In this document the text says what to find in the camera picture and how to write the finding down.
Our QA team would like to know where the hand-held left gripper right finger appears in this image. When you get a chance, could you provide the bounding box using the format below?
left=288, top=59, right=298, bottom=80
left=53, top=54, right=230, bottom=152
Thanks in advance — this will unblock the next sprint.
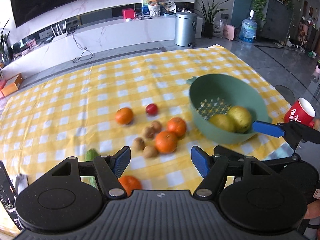
left=191, top=146, right=275, bottom=199

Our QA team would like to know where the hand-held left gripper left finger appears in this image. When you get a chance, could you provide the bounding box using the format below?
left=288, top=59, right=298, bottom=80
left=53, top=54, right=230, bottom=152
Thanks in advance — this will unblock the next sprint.
left=51, top=146, right=131, bottom=199

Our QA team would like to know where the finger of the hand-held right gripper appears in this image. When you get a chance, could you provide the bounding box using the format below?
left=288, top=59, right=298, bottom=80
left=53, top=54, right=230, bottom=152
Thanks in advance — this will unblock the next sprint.
left=214, top=145, right=302, bottom=167
left=252, top=121, right=320, bottom=153

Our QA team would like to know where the green cucumber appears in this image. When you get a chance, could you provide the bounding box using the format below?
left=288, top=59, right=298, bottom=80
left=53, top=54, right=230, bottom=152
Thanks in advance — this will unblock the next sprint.
left=85, top=149, right=99, bottom=189

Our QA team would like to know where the orange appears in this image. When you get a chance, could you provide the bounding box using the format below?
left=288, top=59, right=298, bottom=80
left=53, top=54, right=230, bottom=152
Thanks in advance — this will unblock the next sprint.
left=166, top=117, right=187, bottom=137
left=118, top=175, right=142, bottom=197
left=154, top=131, right=178, bottom=154
left=115, top=107, right=134, bottom=125

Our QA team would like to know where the green colander bowl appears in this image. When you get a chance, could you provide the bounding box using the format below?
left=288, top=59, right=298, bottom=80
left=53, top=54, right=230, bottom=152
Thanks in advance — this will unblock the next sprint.
left=186, top=74, right=271, bottom=145

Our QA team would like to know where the person's right forearm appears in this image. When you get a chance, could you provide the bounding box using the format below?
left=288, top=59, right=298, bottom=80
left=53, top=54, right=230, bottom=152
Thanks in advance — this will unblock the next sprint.
left=307, top=200, right=320, bottom=219

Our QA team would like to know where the yellow pear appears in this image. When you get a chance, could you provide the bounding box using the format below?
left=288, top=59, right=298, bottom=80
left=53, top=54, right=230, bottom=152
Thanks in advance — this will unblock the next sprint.
left=227, top=106, right=252, bottom=133
left=209, top=114, right=237, bottom=132

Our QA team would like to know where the red cup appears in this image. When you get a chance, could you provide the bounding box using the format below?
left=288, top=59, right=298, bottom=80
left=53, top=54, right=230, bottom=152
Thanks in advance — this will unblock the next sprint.
left=284, top=97, right=317, bottom=128

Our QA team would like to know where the yellow checkered tablecloth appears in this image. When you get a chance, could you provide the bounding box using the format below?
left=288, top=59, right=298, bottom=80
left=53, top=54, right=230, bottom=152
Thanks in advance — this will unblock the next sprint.
left=0, top=44, right=297, bottom=230

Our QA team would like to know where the blue water jug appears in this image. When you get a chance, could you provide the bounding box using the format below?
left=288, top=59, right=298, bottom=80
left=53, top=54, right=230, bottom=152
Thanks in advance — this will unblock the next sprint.
left=241, top=10, right=258, bottom=43

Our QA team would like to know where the pink heater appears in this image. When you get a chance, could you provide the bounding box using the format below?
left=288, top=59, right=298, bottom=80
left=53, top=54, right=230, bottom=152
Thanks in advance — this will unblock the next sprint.
left=223, top=24, right=237, bottom=41

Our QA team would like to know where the white plastic bag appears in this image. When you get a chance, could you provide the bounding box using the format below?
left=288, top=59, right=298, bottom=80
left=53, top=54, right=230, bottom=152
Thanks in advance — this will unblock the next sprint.
left=212, top=19, right=224, bottom=38

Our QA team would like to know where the dark cabinet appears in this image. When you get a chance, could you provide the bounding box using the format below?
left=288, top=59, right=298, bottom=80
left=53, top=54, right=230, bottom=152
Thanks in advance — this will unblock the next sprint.
left=261, top=0, right=295, bottom=42

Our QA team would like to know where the potted long-leaf plant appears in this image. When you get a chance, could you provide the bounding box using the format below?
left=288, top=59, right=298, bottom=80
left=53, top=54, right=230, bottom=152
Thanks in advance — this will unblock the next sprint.
left=189, top=0, right=233, bottom=39

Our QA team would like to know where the silver trash can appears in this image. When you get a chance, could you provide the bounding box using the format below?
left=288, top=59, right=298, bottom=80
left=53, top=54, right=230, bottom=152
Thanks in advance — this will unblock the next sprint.
left=174, top=11, right=198, bottom=47

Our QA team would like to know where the white marble television cabinet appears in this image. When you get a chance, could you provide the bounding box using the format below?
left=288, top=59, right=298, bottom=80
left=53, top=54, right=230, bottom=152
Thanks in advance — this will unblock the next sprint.
left=0, top=2, right=204, bottom=80

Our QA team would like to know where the orange cardboard box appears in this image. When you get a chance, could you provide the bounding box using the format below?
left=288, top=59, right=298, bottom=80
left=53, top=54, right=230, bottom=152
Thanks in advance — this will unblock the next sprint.
left=0, top=73, right=24, bottom=98

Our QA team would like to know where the white router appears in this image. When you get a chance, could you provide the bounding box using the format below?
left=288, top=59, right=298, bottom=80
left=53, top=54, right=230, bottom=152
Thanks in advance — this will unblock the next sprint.
left=51, top=22, right=67, bottom=38

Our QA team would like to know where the red box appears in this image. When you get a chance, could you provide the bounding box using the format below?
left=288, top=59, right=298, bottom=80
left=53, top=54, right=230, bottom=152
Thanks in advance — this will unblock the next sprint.
left=122, top=8, right=135, bottom=20

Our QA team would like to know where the teddy bear in white basket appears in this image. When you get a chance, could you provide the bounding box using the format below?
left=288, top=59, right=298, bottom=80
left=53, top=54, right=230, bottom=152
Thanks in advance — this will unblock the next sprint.
left=147, top=0, right=162, bottom=17

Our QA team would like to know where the green plant in glass vase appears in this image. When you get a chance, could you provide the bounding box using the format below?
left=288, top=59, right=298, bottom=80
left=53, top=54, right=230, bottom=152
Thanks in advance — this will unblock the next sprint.
left=0, top=19, right=12, bottom=63

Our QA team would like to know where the black cable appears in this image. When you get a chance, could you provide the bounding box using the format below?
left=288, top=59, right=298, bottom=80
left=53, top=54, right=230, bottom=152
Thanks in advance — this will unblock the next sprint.
left=72, top=31, right=92, bottom=63

